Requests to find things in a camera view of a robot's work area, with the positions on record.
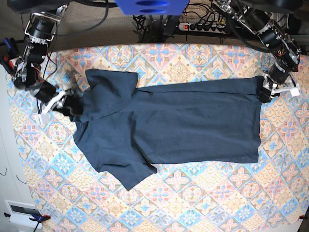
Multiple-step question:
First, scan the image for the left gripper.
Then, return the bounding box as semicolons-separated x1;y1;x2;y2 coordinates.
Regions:
258;60;299;103

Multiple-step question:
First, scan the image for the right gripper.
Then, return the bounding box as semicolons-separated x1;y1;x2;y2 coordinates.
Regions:
32;81;83;116

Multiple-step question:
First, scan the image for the dark navy t-shirt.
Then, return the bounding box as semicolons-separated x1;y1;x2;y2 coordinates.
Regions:
71;69;263;189

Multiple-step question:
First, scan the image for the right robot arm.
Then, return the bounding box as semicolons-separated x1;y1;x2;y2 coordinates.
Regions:
12;4;83;116

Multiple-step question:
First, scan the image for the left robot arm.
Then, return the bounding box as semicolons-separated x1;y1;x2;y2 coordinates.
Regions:
211;0;303;103

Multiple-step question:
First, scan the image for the blue orange clamp top left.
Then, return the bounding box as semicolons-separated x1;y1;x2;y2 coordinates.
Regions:
0;37;18;74

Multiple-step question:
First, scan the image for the blue orange clamp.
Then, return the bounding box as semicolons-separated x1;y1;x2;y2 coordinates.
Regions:
3;213;51;232
0;37;18;74

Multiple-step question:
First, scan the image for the white power strip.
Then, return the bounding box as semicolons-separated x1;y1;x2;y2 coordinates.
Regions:
178;23;224;33

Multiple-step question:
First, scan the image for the patterned colourful tablecloth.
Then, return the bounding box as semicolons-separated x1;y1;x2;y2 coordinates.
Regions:
5;44;309;232

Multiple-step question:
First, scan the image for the blue orange clamp bottom left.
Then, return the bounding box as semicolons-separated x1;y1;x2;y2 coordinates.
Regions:
3;213;51;232

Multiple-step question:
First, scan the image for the orange clamp bottom right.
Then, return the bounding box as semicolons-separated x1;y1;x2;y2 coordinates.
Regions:
298;215;308;220

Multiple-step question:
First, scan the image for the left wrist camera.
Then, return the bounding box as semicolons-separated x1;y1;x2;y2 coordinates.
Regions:
290;87;300;97

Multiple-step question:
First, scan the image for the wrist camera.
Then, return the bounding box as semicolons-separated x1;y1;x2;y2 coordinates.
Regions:
35;114;50;127
290;87;300;97

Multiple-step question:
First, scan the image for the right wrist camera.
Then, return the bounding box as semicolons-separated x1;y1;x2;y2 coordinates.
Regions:
35;114;50;127

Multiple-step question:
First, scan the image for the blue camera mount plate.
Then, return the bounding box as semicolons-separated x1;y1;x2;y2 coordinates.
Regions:
115;0;189;15

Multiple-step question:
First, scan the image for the white wall outlet box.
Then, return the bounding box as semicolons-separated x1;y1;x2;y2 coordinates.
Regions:
4;200;40;230

